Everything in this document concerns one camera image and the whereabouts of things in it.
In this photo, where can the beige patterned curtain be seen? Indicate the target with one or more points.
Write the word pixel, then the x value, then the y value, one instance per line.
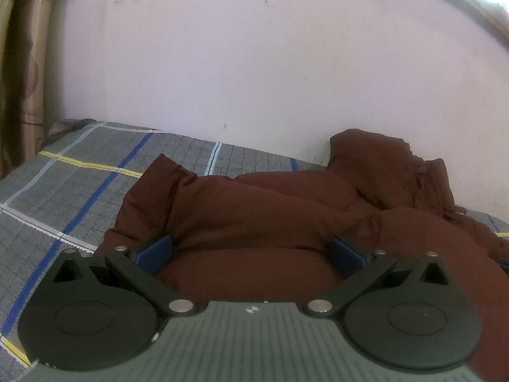
pixel 24 67

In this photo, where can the grey plaid bed sheet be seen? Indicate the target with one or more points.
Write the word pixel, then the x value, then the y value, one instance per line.
pixel 59 191

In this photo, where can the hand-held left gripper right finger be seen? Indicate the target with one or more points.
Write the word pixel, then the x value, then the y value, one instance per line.
pixel 348 256

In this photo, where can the brown puffer jacket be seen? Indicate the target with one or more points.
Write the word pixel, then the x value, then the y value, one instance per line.
pixel 258 207

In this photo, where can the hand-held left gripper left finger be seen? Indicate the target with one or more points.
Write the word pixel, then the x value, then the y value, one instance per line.
pixel 156 256

